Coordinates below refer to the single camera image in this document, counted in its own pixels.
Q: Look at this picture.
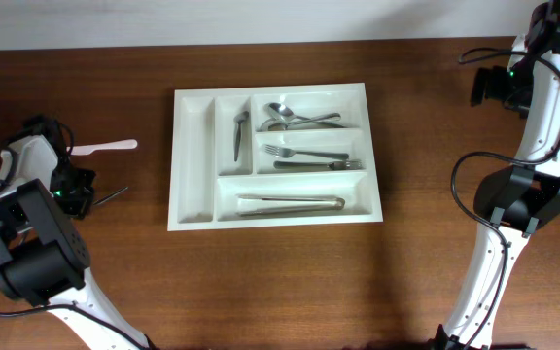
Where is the small metal fork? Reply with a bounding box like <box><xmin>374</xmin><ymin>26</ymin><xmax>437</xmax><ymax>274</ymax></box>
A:
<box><xmin>92</xmin><ymin>187</ymin><xmax>128</xmax><ymax>206</ymax></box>

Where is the small metal teaspoon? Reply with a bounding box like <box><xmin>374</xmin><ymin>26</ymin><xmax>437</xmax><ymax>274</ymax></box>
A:
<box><xmin>233</xmin><ymin>111</ymin><xmax>250</xmax><ymax>162</ymax></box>

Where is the metal spoon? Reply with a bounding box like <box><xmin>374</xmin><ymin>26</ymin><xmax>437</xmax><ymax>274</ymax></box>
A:
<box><xmin>266</xmin><ymin>102</ymin><xmax>349</xmax><ymax>129</ymax></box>
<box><xmin>259</xmin><ymin>113</ymin><xmax>341</xmax><ymax>131</ymax></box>

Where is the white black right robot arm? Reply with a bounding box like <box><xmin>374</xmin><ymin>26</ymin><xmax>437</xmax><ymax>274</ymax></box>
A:
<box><xmin>428</xmin><ymin>0</ymin><xmax>560</xmax><ymax>350</ymax></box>

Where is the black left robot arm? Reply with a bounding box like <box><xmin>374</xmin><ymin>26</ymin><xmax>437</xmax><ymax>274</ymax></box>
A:
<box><xmin>0</xmin><ymin>115</ymin><xmax>155</xmax><ymax>350</ymax></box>

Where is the white plastic knife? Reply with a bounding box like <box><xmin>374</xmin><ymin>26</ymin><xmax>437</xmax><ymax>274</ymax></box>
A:
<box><xmin>68</xmin><ymin>139</ymin><xmax>138</xmax><ymax>156</ymax></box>

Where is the white plastic cutlery tray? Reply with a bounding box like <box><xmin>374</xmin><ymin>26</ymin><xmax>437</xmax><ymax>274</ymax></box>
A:
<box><xmin>167</xmin><ymin>83</ymin><xmax>383</xmax><ymax>231</ymax></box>

